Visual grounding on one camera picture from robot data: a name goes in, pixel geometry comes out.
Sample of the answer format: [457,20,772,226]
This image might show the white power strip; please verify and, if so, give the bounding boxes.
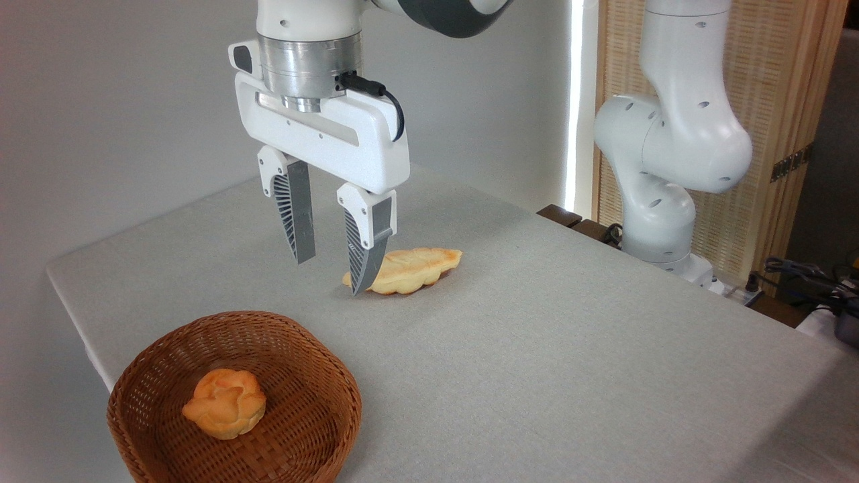
[711,277,766,307]

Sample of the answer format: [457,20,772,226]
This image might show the dark metal screen hinge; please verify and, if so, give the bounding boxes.
[770,142,814,183]

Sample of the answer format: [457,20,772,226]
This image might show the long leaf-shaped bread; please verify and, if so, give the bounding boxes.
[342,247,464,296]

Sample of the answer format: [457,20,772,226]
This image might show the black cable bundle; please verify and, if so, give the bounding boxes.
[762,256,859,316]

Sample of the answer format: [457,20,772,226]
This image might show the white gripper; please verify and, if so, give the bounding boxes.
[228,39,411,297]

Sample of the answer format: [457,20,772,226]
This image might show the brown woven wicker basket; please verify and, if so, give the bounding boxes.
[106,310,363,483]

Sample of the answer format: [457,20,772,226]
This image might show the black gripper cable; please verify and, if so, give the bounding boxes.
[339,70,407,143]

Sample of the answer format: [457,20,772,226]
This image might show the dark wooden block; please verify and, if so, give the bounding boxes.
[537,205,583,229]
[570,218,621,249]

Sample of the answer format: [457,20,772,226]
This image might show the round orange bread roll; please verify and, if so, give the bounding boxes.
[181,368,267,441]

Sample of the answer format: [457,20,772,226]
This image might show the bamboo folding screen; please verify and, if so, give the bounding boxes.
[594,0,850,289]

